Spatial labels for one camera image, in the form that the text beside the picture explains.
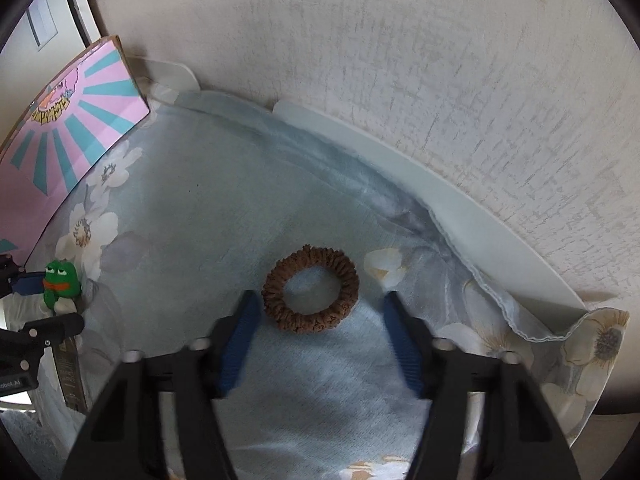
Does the brown sachet packet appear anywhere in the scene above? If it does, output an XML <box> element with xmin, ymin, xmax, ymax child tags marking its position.
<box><xmin>52</xmin><ymin>337</ymin><xmax>88</xmax><ymax>415</ymax></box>

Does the green frog toy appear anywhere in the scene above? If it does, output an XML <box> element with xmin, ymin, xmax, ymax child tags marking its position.
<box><xmin>42</xmin><ymin>260</ymin><xmax>81</xmax><ymax>315</ymax></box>

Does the pink teal cardboard box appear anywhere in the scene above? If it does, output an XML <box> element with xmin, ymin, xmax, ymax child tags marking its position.
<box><xmin>1</xmin><ymin>36</ymin><xmax>149</xmax><ymax>264</ymax></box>

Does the brown hair scrunchie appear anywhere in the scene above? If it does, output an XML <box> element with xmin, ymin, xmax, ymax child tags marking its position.
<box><xmin>262</xmin><ymin>245</ymin><xmax>359</xmax><ymax>334</ymax></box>

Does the white tray under cloth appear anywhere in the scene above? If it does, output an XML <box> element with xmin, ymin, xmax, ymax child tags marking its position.
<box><xmin>112</xmin><ymin>58</ymin><xmax>586</xmax><ymax>332</ymax></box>

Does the floral light blue cloth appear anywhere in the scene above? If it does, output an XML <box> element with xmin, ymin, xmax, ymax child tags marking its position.
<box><xmin>24</xmin><ymin>81</ymin><xmax>632</xmax><ymax>480</ymax></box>

